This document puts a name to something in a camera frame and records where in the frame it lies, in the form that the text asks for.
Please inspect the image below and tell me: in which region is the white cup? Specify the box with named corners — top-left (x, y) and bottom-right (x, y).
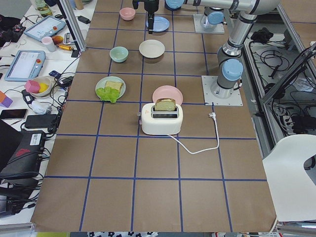
top-left (41, 37), bottom-right (56, 52)

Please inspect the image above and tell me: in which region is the pink plate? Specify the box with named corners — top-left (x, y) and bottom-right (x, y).
top-left (152, 85), bottom-right (183, 105)

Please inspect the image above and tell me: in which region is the mango fruit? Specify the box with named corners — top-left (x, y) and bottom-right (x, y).
top-left (51, 35), bottom-right (64, 45)

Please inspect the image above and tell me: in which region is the near teach pendant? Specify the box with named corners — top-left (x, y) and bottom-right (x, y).
top-left (4, 50), bottom-right (46, 82)

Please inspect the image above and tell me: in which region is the orange cylinder tool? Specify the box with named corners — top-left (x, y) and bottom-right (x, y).
top-left (56, 44), bottom-right (74, 51)

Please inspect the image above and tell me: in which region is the white bowl with toys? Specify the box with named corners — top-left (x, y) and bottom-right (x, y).
top-left (24, 76), bottom-right (53, 98)

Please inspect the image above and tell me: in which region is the lettuce leaf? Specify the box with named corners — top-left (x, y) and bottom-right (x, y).
top-left (96, 86), bottom-right (120, 103)

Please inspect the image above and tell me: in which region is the teach pendant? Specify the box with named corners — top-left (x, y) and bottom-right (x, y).
top-left (4, 50), bottom-right (46, 82)
top-left (24, 16), bottom-right (66, 41)

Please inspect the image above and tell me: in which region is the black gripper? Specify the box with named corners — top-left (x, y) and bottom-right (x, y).
top-left (132, 0), bottom-right (159, 34)

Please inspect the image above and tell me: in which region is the white chair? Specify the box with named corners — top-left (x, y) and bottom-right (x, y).
top-left (263, 134), bottom-right (316, 222)

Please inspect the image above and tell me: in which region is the green bowl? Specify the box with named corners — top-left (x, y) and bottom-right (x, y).
top-left (110, 46), bottom-right (129, 63)

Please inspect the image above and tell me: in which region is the toaster power cable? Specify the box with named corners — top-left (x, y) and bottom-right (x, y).
top-left (166, 112), bottom-right (220, 155)

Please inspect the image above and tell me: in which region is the aluminium frame post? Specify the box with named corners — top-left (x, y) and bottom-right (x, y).
top-left (57, 0), bottom-right (86, 53)

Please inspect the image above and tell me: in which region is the pink bowl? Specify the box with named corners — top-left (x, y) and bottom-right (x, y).
top-left (119, 7), bottom-right (136, 21)

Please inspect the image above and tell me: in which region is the black power adapter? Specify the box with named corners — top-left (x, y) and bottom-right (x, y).
top-left (77, 16), bottom-right (91, 24)

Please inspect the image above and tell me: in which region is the black smartphone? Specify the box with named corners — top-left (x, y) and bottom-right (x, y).
top-left (0, 109), bottom-right (28, 119)

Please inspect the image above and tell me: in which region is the bread slice on plate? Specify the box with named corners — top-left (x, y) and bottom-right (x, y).
top-left (105, 81), bottom-right (123, 93)

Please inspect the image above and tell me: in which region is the white toaster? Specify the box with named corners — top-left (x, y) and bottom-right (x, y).
top-left (140, 103), bottom-right (183, 135)

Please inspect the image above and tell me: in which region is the blue plate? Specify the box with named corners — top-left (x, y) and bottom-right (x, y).
top-left (149, 16), bottom-right (170, 34)

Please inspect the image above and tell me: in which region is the bread slice in toaster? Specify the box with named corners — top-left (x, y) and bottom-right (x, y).
top-left (155, 98), bottom-right (176, 111)

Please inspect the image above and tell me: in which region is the green plate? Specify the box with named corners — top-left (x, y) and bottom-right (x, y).
top-left (95, 76), bottom-right (126, 98)

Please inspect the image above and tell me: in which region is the cream plate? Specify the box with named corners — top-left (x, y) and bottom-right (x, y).
top-left (139, 39), bottom-right (165, 59)

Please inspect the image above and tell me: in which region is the far teach pendant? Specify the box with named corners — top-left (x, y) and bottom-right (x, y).
top-left (24, 16), bottom-right (66, 41)

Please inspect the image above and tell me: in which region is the purple orange toy block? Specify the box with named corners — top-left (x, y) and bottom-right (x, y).
top-left (0, 91), bottom-right (13, 108)

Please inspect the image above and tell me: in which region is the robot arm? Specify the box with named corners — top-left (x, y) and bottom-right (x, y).
top-left (166, 0), bottom-right (280, 99)
top-left (132, 0), bottom-right (224, 34)

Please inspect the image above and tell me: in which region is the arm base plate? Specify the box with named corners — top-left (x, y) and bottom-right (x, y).
top-left (201, 76), bottom-right (243, 106)
top-left (193, 14), bottom-right (225, 34)

